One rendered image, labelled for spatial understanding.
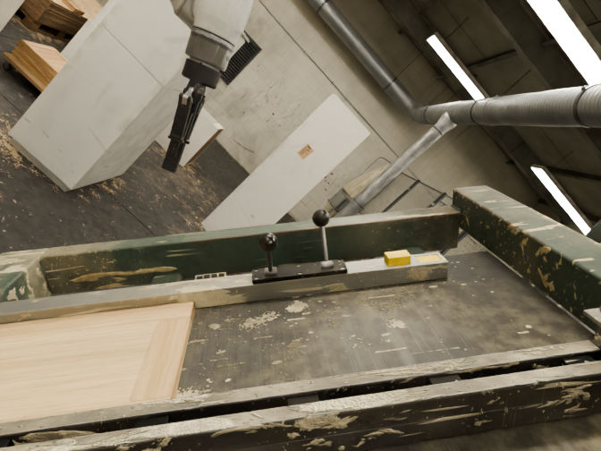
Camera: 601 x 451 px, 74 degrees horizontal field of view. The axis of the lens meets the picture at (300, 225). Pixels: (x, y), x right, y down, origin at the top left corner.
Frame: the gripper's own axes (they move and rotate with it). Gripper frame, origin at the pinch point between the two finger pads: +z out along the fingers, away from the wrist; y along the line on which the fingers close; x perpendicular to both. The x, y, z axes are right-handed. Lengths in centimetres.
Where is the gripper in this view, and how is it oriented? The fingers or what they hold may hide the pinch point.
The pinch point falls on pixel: (173, 155)
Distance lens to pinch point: 93.3
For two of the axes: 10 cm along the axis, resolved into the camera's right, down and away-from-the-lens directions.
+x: -9.2, -3.7, -1.1
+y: -0.1, -2.4, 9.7
